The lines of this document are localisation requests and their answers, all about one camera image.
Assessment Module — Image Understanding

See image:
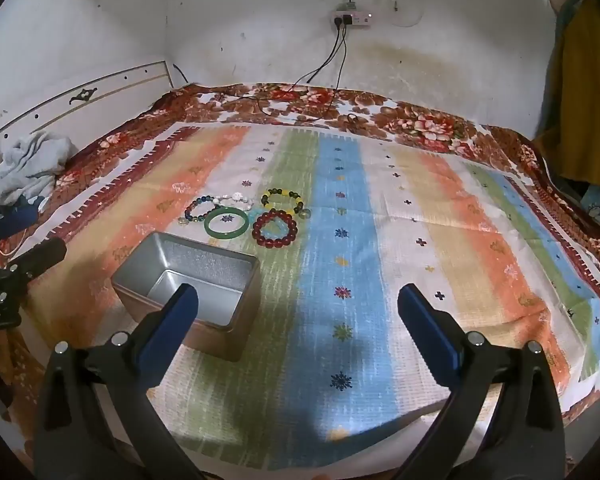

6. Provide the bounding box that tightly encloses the striped printed blanket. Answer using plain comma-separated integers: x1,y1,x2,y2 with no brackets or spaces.
10,122,600,476

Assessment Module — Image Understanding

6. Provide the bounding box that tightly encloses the black cable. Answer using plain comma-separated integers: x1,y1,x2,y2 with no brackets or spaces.
252,25,342,113
292,25,363,128

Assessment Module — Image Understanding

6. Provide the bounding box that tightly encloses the grey crumpled cloth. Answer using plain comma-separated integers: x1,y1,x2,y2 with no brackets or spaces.
0,130,78,206

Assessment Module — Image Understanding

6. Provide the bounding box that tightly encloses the silver metal tin box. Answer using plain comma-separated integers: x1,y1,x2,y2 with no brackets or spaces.
111,231,261,363

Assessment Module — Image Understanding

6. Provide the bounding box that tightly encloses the white headboard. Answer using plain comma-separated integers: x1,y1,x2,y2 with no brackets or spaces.
0,60,173,161

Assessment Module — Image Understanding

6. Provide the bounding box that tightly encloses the yellow and black bead bracelet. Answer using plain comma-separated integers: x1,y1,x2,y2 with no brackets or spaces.
260,187,302,217

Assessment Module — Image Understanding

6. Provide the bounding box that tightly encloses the yellow hanging cloth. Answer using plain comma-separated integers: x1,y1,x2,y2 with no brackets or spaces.
532,0,600,193

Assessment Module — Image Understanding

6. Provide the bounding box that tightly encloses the white pearl bracelet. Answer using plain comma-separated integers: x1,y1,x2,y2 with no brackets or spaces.
211,191,255,211

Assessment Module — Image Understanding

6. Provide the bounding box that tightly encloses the dark blue bead bracelet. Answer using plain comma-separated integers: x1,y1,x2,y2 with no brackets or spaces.
179,196,223,225

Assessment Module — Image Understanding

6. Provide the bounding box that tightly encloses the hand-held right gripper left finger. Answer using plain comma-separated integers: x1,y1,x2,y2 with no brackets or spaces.
32,284,206,480

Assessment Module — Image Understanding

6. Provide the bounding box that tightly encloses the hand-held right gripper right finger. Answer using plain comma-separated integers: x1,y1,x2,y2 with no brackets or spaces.
397,284,566,480

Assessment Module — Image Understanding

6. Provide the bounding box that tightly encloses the red bead bracelet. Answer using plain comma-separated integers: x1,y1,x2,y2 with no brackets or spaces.
251,210,298,247

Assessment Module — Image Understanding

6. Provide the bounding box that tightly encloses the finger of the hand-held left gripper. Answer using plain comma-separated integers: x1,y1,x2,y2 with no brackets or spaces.
0,204,41,235
7,237,68,283

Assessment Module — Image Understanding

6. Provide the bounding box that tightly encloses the white power strip with cables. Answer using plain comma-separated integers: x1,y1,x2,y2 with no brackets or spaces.
330,6,372,27

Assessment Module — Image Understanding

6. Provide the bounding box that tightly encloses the clear wall hook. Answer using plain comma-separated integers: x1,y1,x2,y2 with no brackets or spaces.
392,0,423,28

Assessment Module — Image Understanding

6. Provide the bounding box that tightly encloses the colourful striped tablecloth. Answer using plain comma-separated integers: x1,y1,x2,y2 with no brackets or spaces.
0,82,600,480

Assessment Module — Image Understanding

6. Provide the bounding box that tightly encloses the green jade bangle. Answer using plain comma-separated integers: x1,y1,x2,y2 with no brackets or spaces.
203,206,250,240

